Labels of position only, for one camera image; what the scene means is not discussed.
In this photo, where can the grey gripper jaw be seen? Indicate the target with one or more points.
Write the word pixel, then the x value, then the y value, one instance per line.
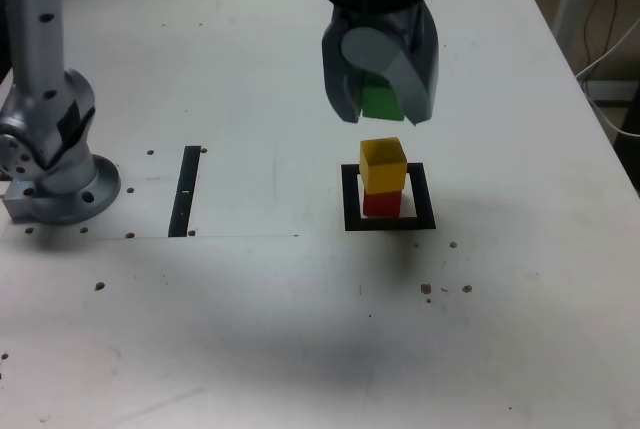
pixel 420 84
pixel 337 89

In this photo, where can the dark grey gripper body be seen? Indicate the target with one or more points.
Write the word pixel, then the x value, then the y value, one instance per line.
pixel 385 19

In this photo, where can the green cube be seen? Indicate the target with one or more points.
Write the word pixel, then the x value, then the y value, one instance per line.
pixel 380 101

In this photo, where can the yellow cube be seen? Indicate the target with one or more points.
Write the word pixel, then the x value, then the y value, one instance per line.
pixel 382 169

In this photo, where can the red cube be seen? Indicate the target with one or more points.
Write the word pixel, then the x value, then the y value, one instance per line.
pixel 382 204

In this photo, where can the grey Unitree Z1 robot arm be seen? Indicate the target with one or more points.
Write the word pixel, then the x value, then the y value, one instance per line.
pixel 35 49

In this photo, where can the black tape square outline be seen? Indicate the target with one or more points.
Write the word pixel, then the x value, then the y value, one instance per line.
pixel 425 209

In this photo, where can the black tape strip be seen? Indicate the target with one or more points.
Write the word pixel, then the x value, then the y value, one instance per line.
pixel 181 214

